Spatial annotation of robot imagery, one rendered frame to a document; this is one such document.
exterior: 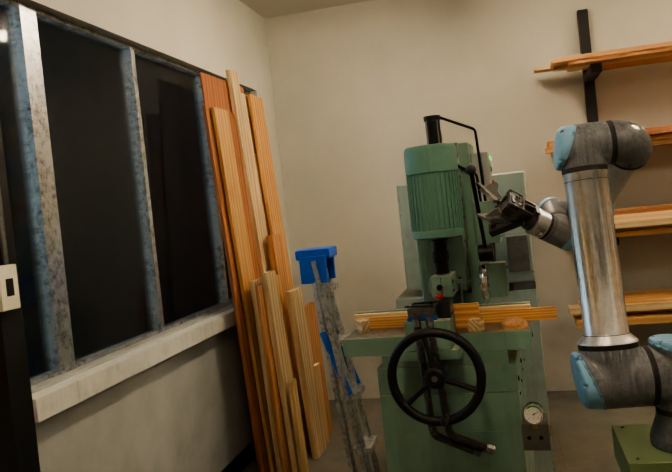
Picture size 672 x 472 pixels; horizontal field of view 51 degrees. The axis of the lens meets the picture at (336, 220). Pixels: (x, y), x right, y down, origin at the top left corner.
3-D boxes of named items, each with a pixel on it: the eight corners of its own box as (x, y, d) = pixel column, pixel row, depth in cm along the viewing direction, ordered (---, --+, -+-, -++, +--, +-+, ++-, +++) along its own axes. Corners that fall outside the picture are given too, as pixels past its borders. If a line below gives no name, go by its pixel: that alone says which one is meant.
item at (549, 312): (370, 329, 246) (369, 317, 246) (372, 328, 248) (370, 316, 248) (557, 319, 228) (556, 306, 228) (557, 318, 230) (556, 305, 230)
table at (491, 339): (335, 364, 224) (333, 345, 224) (359, 343, 253) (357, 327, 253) (533, 356, 206) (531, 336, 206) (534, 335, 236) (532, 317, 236)
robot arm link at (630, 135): (659, 106, 182) (605, 197, 245) (609, 112, 183) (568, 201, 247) (669, 147, 178) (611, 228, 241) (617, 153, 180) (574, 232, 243)
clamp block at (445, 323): (405, 351, 217) (402, 322, 217) (413, 342, 230) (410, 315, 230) (453, 349, 213) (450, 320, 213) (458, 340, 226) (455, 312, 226)
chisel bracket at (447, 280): (432, 302, 235) (429, 277, 235) (438, 296, 249) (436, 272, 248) (454, 301, 233) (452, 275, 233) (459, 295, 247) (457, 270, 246)
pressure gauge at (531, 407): (524, 431, 211) (521, 404, 211) (524, 427, 215) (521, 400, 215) (546, 431, 209) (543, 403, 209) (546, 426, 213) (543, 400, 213)
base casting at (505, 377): (378, 395, 230) (375, 368, 230) (410, 355, 285) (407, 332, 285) (519, 392, 217) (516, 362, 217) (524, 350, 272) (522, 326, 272)
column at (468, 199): (425, 344, 260) (405, 148, 259) (434, 332, 281) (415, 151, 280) (487, 341, 253) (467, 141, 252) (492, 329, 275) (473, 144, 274)
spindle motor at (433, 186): (408, 242, 233) (398, 148, 232) (417, 238, 250) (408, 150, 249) (462, 237, 228) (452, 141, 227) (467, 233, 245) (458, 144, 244)
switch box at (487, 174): (475, 196, 261) (470, 153, 261) (477, 196, 271) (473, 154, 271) (492, 194, 259) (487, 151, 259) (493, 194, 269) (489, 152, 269)
